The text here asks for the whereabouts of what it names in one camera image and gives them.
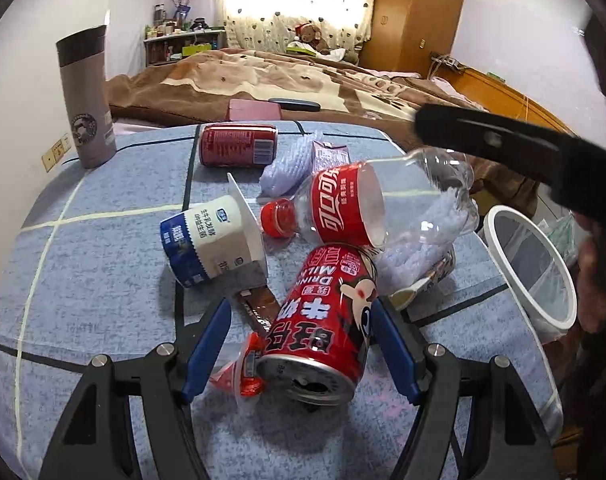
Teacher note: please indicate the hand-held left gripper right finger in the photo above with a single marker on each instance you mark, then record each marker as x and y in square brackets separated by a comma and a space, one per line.
[393, 345]

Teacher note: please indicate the red soda can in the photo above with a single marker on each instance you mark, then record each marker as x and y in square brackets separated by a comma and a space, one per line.
[233, 145]

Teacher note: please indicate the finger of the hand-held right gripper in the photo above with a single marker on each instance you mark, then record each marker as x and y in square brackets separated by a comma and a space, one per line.
[483, 135]

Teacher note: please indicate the white and blue yogurt cup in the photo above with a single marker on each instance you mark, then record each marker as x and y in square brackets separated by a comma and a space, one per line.
[218, 235]

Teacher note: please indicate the crumpled clear plastic bag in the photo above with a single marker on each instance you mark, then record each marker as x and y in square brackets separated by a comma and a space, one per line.
[285, 170]

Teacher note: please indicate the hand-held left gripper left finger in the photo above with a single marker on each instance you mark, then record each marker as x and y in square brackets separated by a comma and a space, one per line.
[208, 345]

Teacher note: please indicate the black remote control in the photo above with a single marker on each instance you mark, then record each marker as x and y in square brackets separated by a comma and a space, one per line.
[295, 105]

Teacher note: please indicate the person's right hand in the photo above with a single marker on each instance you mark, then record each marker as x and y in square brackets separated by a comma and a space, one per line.
[595, 285]

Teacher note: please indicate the wooden wardrobe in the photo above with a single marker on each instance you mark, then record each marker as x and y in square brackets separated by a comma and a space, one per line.
[413, 20]

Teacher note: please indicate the brown patterned blanket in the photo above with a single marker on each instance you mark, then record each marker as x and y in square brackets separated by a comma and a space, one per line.
[223, 67]

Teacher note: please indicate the red plastic wrapper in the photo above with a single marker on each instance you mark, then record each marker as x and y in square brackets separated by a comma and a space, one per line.
[238, 375]

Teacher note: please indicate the beige wall socket strip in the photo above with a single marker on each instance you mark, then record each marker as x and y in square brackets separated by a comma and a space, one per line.
[53, 156]

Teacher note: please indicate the wooden headboard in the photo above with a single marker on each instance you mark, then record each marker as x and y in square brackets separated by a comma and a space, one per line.
[508, 95]

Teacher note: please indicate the blue plaid tablecloth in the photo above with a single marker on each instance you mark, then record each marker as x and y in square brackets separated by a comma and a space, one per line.
[108, 260]

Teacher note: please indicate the cluttered white shelf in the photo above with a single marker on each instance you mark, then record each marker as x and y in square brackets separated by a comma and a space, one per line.
[158, 52]

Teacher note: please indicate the green tissue box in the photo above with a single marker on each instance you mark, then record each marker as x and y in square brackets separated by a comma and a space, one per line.
[300, 48]

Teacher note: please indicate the pink bed sheet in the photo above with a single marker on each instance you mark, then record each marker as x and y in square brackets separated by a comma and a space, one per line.
[133, 126]

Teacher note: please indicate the brown teddy bear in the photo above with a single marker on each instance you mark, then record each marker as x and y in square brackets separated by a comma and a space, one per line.
[310, 35]

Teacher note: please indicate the white trash bin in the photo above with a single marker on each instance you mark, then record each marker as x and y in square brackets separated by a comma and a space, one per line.
[558, 320]

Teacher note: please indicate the brown snack wrapper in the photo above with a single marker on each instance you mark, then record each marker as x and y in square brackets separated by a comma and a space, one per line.
[258, 307]

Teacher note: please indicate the grey thermos tumbler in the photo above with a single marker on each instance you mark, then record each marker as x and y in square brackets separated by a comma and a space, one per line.
[85, 100]

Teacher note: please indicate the clear printed snack wrapper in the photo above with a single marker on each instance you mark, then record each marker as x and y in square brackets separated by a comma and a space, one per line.
[413, 292]

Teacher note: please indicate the purple drink carton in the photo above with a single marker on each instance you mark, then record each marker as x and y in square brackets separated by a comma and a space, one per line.
[330, 155]

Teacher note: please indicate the white power strip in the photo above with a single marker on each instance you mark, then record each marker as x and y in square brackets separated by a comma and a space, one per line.
[445, 62]

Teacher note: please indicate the clear bottle with red label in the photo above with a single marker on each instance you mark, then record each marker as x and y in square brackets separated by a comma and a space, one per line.
[343, 200]

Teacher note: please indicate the dark red box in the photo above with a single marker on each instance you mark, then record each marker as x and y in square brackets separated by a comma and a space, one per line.
[253, 110]

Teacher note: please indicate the red milk drink can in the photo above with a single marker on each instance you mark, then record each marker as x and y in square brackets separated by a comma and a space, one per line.
[323, 320]

